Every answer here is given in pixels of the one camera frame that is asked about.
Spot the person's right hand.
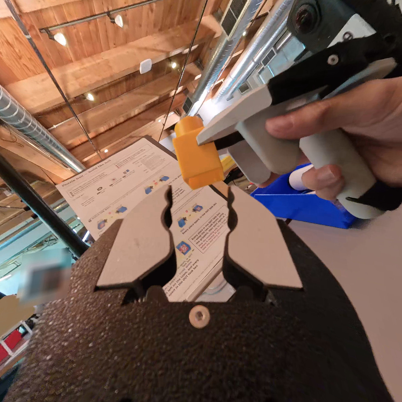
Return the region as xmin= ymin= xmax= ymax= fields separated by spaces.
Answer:
xmin=265 ymin=76 xmax=402 ymax=201

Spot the ceiling air vent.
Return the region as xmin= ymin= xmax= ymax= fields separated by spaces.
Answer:
xmin=220 ymin=0 xmax=252 ymax=40

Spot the black metal pole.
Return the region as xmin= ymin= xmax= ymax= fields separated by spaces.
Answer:
xmin=0 ymin=154 xmax=90 ymax=259

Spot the yellow toy block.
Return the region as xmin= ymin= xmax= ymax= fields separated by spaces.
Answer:
xmin=172 ymin=116 xmax=225 ymax=190

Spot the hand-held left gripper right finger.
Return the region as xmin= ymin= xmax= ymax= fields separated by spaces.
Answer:
xmin=222 ymin=186 xmax=303 ymax=294

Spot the blue plastic bin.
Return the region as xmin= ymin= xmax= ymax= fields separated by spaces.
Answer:
xmin=251 ymin=163 xmax=357 ymax=229

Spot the ceiling light track rail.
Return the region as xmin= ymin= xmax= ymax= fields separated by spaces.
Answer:
xmin=39 ymin=0 xmax=167 ymax=33

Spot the silver ventilation duct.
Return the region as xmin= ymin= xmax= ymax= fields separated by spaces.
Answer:
xmin=0 ymin=85 xmax=86 ymax=173
xmin=215 ymin=13 xmax=294 ymax=102
xmin=192 ymin=31 xmax=234 ymax=95

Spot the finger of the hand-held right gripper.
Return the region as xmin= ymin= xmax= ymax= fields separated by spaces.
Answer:
xmin=227 ymin=145 xmax=271 ymax=186
xmin=196 ymin=85 xmax=274 ymax=151

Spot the printed instruction sheet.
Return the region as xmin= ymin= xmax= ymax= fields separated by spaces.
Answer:
xmin=146 ymin=135 xmax=237 ymax=303
xmin=57 ymin=137 xmax=233 ymax=303

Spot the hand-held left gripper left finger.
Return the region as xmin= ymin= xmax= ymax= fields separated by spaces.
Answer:
xmin=96 ymin=185 xmax=177 ymax=294

